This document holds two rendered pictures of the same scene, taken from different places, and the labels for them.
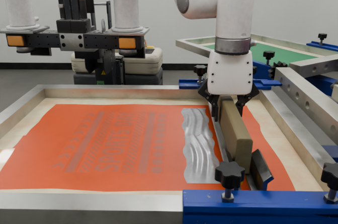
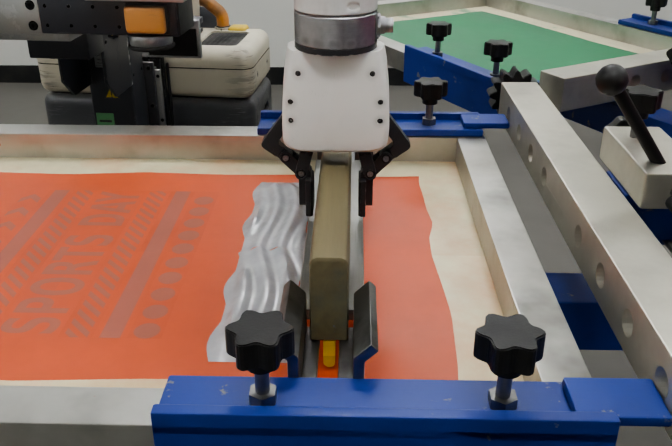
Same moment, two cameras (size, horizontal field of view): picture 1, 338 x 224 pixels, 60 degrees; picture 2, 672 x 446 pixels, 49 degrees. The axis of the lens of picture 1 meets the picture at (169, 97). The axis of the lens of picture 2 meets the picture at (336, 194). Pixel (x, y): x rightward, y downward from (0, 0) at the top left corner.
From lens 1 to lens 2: 15 cm
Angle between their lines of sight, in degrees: 3
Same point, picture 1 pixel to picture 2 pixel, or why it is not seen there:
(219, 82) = (306, 121)
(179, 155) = (212, 297)
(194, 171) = not seen: hidden behind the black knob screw
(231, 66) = (332, 81)
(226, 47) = (313, 36)
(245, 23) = not seen: outside the picture
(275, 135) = (461, 249)
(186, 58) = not seen: hidden behind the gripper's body
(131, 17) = not seen: outside the picture
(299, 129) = (509, 236)
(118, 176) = (53, 344)
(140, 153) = (121, 292)
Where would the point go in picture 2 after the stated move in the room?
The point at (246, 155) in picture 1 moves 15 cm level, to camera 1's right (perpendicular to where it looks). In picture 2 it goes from (335, 298) to (531, 298)
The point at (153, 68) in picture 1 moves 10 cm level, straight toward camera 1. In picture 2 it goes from (241, 81) to (238, 93)
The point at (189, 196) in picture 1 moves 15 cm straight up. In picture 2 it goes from (179, 391) to (156, 192)
